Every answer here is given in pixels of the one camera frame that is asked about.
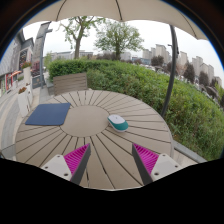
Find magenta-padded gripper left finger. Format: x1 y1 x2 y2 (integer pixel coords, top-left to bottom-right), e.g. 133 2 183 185
40 143 92 186

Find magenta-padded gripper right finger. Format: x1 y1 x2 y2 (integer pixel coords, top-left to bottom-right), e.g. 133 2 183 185
131 143 184 186

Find white and teal computer mouse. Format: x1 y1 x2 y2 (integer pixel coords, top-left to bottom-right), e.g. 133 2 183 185
106 114 130 133

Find blue mouse pad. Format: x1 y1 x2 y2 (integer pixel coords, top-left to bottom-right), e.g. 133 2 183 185
24 102 72 127

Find white planter with flowers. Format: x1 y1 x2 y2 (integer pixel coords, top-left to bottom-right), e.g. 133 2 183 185
20 61 33 86
16 86 34 118

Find green hedge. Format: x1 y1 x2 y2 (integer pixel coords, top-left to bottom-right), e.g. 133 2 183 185
48 59 224 161

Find slatted wooden chair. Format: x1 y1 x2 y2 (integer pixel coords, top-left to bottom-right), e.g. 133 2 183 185
52 72 89 97

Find dark curved umbrella pole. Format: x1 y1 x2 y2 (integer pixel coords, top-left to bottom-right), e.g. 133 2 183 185
160 24 180 118

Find distant apartment buildings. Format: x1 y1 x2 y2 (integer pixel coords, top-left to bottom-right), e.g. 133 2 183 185
49 43 223 88

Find grey shopfront building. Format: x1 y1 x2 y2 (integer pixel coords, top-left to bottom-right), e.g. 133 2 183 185
0 29 35 98

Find sparse-leaved tree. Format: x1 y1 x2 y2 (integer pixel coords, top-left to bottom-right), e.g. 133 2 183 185
58 15 106 60

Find tall grey sign pillar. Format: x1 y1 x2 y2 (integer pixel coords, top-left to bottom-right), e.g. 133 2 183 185
31 21 54 89

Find dense leafy tree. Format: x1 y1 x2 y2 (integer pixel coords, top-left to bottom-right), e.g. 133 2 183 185
94 19 145 61

